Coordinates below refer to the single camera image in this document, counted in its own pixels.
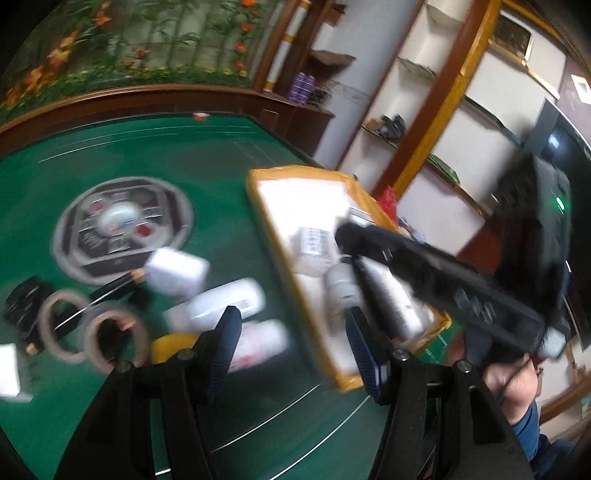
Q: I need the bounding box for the black screen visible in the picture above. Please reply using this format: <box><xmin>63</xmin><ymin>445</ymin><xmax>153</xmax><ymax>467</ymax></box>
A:
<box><xmin>526</xmin><ymin>99</ymin><xmax>591</xmax><ymax>222</ymax></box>

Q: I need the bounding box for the black tape roll red label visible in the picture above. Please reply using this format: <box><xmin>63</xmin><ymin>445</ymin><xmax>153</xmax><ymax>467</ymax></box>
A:
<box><xmin>84</xmin><ymin>308</ymin><xmax>151</xmax><ymax>374</ymax></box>

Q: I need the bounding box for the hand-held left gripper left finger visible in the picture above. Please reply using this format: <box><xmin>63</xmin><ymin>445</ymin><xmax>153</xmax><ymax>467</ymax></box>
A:
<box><xmin>55</xmin><ymin>305</ymin><xmax>243</xmax><ymax>480</ymax></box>

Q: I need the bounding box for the white printed box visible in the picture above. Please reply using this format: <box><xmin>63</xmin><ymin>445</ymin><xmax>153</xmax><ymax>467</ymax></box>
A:
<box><xmin>288</xmin><ymin>225</ymin><xmax>340</xmax><ymax>278</ymax></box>

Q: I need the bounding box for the person's right forearm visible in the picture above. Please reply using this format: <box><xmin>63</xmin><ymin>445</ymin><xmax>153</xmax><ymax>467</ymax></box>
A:
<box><xmin>482</xmin><ymin>360</ymin><xmax>578</xmax><ymax>480</ymax></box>

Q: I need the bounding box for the black tape roll beige core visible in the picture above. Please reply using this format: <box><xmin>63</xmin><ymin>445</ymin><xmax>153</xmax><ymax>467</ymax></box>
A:
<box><xmin>38</xmin><ymin>290</ymin><xmax>95</xmax><ymax>365</ymax></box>

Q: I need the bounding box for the round table control panel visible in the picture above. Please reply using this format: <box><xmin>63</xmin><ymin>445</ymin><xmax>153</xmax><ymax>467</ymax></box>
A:
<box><xmin>48</xmin><ymin>175</ymin><xmax>195</xmax><ymax>284</ymax></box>

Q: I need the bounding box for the yellow tape roll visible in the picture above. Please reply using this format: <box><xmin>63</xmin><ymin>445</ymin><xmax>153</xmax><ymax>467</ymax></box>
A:
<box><xmin>150</xmin><ymin>333</ymin><xmax>204</xmax><ymax>365</ymax></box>

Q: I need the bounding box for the black tool on shelf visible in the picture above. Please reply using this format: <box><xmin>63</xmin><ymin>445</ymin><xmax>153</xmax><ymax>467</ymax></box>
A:
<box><xmin>376</xmin><ymin>114</ymin><xmax>407</xmax><ymax>139</ymax></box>

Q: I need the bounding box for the white wall shelving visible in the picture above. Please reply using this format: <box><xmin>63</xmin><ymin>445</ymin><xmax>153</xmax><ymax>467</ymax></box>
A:
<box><xmin>337</xmin><ymin>0</ymin><xmax>568</xmax><ymax>217</ymax></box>

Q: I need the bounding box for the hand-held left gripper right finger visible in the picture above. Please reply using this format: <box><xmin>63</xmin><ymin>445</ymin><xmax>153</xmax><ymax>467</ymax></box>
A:
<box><xmin>346</xmin><ymin>306</ymin><xmax>534</xmax><ymax>480</ymax></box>

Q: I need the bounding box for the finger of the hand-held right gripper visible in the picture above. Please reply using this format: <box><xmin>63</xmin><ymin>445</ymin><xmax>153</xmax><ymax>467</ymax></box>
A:
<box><xmin>335</xmin><ymin>222</ymin><xmax>555</xmax><ymax>352</ymax></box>
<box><xmin>351</xmin><ymin>256</ymin><xmax>430</xmax><ymax>333</ymax></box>

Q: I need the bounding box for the black plastic case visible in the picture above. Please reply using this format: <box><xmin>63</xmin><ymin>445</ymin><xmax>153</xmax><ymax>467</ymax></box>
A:
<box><xmin>4</xmin><ymin>276</ymin><xmax>58</xmax><ymax>333</ymax></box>

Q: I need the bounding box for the green box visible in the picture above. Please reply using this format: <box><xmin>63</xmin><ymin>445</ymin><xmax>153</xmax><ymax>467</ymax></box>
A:
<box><xmin>427</xmin><ymin>154</ymin><xmax>462</xmax><ymax>183</ymax></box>

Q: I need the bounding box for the artificial flower planter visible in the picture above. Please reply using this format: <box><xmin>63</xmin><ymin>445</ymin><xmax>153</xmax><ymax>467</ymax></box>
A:
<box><xmin>0</xmin><ymin>0</ymin><xmax>287</xmax><ymax>125</ymax></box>

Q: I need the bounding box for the wooden partition cabinet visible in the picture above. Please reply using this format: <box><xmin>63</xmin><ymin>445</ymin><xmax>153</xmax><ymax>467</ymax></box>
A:
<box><xmin>0</xmin><ymin>0</ymin><xmax>352</xmax><ymax>158</ymax></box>

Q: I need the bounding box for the white plastic bottle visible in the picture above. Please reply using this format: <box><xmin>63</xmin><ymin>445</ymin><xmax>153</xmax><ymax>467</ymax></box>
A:
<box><xmin>164</xmin><ymin>277</ymin><xmax>267</xmax><ymax>333</ymax></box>

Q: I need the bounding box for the white barcode medicine box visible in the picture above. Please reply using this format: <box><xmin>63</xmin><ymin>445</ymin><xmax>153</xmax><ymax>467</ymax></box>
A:
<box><xmin>0</xmin><ymin>344</ymin><xmax>35</xmax><ymax>402</ymax></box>

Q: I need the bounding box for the yellow rimmed tray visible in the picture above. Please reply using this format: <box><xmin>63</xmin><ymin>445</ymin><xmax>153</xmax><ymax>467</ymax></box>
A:
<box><xmin>245</xmin><ymin>162</ymin><xmax>451</xmax><ymax>393</ymax></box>

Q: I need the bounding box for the small white box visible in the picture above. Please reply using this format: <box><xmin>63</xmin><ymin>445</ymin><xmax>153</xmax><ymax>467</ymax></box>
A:
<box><xmin>144</xmin><ymin>247</ymin><xmax>211</xmax><ymax>298</ymax></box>

